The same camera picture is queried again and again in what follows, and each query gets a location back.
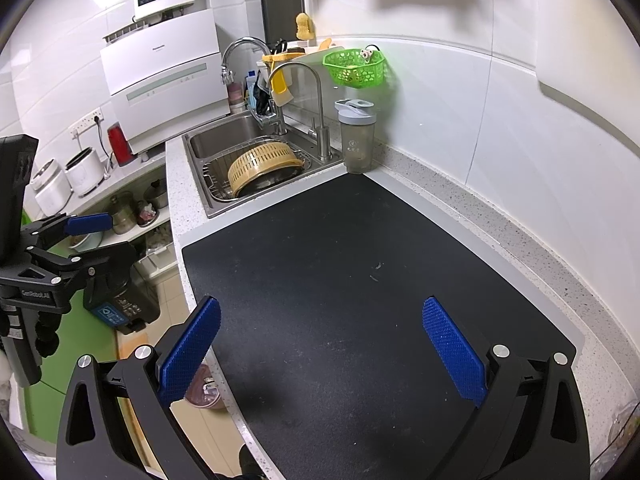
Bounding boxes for green plastic basket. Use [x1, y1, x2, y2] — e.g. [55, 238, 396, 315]
[322, 48, 387, 86]

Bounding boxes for white storage bin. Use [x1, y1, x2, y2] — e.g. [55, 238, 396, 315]
[135, 245, 177, 281]

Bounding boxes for pink bottle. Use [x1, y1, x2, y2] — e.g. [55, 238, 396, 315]
[227, 80, 247, 115]

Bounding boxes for tall chrome faucet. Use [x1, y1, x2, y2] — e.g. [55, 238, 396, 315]
[220, 36, 287, 136]

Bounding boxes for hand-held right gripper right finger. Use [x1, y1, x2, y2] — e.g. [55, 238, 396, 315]
[422, 296, 592, 480]

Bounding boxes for pink trash bin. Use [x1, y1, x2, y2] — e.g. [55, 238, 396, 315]
[185, 364, 222, 410]

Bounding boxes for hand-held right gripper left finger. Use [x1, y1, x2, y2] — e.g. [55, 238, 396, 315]
[55, 296, 222, 480]

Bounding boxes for yellow sponge figure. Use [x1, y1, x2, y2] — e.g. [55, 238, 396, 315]
[295, 12, 317, 41]

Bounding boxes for red kettle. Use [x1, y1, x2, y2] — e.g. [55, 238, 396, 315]
[107, 121, 135, 167]

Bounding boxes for black pedal trash bin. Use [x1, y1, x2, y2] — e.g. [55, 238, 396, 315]
[83, 260, 162, 336]

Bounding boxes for black counter mat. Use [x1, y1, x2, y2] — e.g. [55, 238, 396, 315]
[181, 174, 585, 480]

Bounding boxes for glass jar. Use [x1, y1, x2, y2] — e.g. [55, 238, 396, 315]
[110, 192, 138, 235]

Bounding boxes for stainless steel sink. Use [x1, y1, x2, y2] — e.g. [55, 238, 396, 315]
[182, 112, 346, 219]

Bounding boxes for white countertop dishwasher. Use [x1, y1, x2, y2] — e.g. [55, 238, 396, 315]
[99, 8, 232, 153]

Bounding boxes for white wall socket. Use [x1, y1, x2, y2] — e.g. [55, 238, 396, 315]
[70, 108, 104, 140]

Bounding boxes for white shelf unit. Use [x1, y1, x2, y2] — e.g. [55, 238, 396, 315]
[65, 152, 178, 286]

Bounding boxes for small lidded pot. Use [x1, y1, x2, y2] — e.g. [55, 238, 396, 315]
[144, 179, 169, 210]

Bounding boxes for slim steel faucet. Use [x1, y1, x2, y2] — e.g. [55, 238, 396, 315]
[268, 62, 335, 162]

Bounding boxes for black power cord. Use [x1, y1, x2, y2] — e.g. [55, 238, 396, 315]
[95, 119, 113, 181]

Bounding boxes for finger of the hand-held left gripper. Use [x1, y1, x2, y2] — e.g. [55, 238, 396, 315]
[30, 241, 137, 294]
[20, 212, 113, 251]

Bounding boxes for wire sink rack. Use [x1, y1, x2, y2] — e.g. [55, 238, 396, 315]
[200, 136, 313, 203]

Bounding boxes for yellow plastic holder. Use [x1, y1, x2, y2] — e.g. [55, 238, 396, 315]
[263, 50, 306, 106]

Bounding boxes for grey shaker bottle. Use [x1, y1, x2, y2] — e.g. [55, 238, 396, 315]
[334, 99, 377, 174]

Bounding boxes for orange floor mat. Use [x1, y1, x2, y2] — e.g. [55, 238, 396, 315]
[116, 332, 151, 361]

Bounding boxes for person's dark trouser leg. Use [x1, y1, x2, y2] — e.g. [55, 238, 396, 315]
[239, 442, 266, 480]

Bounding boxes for yellow plastic colander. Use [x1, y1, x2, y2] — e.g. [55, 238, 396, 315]
[228, 142, 307, 197]

